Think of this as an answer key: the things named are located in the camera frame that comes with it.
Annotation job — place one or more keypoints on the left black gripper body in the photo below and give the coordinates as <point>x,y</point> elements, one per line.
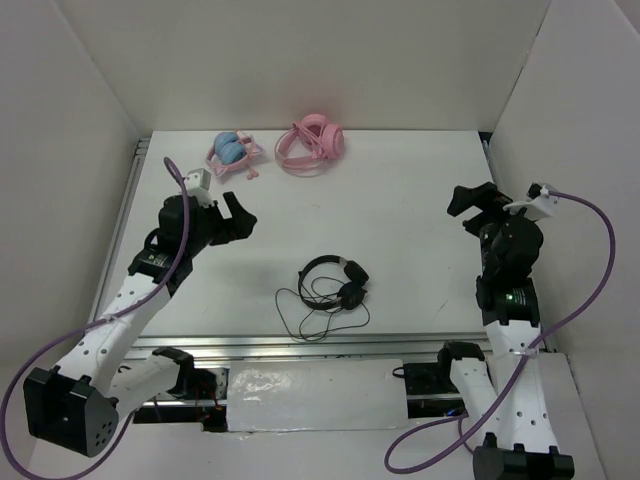
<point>211,229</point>

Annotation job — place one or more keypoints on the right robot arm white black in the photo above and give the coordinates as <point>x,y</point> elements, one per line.
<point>503,393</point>

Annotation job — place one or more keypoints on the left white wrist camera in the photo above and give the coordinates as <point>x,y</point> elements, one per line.
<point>197,183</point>

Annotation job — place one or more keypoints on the white taped cover sheet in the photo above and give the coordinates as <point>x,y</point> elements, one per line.
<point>326,395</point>

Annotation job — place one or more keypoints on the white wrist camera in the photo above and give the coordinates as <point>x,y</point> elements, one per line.
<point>539,204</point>
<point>197,183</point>

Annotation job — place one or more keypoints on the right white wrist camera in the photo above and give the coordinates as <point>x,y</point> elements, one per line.
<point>539,204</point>

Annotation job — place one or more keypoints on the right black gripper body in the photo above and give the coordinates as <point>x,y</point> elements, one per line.
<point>487,225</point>

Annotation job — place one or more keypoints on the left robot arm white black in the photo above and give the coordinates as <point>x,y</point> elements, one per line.
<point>77,403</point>

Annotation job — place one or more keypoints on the black wired headphones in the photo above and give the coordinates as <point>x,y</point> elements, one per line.
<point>349,296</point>

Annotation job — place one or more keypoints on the pink blue cat-ear headphones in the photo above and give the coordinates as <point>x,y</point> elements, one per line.
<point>233,151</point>

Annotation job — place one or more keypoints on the pink gaming headphones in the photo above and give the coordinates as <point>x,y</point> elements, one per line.
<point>310,146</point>

